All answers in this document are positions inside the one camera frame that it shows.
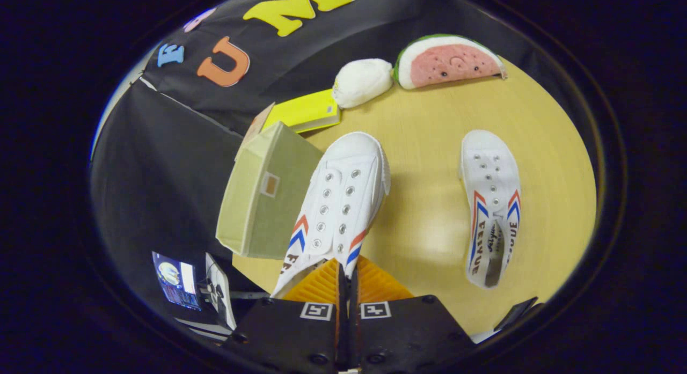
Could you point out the beige fabric storage box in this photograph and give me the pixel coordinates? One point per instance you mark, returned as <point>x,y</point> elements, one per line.
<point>257,218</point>

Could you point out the white device beside monitor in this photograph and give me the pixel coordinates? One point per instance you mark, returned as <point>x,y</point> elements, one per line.
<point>220,293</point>

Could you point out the black table clamp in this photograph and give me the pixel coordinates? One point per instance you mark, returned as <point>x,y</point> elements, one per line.
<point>515,312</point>

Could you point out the white plush toy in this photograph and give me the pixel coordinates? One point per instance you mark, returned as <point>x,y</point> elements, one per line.
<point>362,81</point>

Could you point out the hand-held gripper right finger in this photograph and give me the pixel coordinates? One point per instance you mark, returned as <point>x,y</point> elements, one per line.
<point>408,331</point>

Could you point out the tan cardboard booklet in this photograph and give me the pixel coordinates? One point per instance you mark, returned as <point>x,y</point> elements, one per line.
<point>257,124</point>

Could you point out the white striped canvas shoe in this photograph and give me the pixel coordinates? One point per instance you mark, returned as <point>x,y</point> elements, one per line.
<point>491,175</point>
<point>343,191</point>

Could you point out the black backdrop cloth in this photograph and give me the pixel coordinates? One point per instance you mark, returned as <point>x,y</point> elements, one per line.
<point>155,175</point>

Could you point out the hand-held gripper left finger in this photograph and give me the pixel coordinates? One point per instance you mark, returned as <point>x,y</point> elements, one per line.
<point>284,336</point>

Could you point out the yellow book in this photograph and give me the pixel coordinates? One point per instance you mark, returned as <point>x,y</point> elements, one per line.
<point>306,111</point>

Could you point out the monitor screen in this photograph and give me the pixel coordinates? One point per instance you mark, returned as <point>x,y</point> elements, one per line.
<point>176,280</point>

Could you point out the watermelon slice plush toy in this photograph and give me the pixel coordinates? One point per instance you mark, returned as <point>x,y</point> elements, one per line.
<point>448,63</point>

